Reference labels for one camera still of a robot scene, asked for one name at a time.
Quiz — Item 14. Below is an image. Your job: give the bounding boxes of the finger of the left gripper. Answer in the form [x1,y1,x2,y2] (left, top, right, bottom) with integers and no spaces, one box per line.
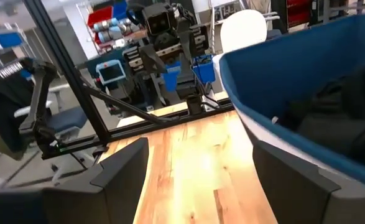
[139,44,168,75]
[178,29,196,63]

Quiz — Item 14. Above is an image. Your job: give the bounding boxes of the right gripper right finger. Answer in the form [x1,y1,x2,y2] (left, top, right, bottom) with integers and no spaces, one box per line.
[252,139,365,224]

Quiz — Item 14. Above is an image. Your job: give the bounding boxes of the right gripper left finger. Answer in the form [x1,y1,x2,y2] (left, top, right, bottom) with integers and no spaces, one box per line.
[0,138,150,224]

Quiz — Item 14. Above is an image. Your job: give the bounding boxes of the plain black garment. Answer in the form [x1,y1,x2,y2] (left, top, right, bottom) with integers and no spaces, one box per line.
[295,110,365,171]

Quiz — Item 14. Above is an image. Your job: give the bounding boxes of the black garment with grey print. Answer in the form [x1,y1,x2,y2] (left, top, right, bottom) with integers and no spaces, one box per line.
[280,60,365,125]

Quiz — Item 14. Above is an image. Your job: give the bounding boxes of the small blue plastic bin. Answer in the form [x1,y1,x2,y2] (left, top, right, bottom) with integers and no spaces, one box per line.
[162,60,183,93]
[192,54,216,85]

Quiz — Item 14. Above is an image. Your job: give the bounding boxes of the white framed pendant screen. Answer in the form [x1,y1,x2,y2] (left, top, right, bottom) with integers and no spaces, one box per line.
[95,59,127,86]

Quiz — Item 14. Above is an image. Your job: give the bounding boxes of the grey blue cylinder parts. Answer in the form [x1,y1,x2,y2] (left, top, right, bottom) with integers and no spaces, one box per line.
[92,17,139,44]

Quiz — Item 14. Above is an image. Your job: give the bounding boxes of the white rounded object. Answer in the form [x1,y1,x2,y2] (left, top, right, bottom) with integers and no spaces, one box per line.
[211,9,269,91]

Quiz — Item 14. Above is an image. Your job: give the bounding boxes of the red plastic shelf bin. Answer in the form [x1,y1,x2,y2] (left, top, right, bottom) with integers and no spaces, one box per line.
[86,5,114,29]

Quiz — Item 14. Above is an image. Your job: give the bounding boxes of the blue office chair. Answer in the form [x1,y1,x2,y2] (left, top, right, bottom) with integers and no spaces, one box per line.
[14,83,88,139]

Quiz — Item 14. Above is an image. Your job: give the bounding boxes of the black jointed stand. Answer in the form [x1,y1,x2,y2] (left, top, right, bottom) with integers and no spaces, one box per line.
[17,57,60,158]

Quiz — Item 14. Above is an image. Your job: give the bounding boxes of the navy white striped fabric bin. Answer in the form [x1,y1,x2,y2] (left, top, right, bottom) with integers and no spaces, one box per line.
[218,14,365,192]

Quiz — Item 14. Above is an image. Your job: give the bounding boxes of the red cabinet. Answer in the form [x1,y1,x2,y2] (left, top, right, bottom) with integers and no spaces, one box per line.
[286,0,312,29]

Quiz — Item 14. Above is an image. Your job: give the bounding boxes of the blue labelled shelf bin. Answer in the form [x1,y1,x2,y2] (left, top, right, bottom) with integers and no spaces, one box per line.
[0,30,24,54]

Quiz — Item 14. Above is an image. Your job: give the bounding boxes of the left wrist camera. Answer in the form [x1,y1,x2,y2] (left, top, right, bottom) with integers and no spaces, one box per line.
[141,2,178,40]

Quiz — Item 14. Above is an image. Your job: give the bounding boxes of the black metal table frame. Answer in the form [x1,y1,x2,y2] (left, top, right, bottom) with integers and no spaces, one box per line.
[22,0,235,160]

